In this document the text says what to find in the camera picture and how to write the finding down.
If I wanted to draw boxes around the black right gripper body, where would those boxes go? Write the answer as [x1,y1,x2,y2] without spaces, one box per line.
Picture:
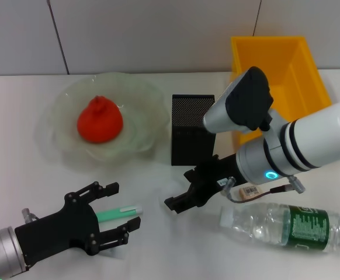
[195,154,248,196]

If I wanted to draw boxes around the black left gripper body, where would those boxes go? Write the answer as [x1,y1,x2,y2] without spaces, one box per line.
[14,192,101,265]

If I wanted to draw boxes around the mint green pen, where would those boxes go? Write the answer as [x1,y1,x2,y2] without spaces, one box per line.
[95,204,144,224]

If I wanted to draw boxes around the red pomegranate-shaped toy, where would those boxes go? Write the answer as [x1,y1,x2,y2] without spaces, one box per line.
[76,94,124,144]

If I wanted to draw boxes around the clear plastic water bottle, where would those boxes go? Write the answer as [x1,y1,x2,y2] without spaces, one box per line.
[219,202,340,254]

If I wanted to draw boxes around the black mesh pen holder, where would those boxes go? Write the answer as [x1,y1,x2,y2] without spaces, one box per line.
[171,93,218,167]

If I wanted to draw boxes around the beige eraser with barcode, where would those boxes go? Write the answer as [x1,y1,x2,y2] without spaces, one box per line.
[238,185,264,202]

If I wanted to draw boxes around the pale green glass fruit plate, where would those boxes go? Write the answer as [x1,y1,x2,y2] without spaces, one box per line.
[37,72,171,164]

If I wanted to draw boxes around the yellow plastic bin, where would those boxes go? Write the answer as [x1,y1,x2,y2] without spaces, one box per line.
[230,35,333,146]

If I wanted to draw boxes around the right gripper cable with plugs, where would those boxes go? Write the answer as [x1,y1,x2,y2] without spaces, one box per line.
[221,174,305,204]

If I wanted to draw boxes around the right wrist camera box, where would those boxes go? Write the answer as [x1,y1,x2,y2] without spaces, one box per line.
[203,66,275,135]

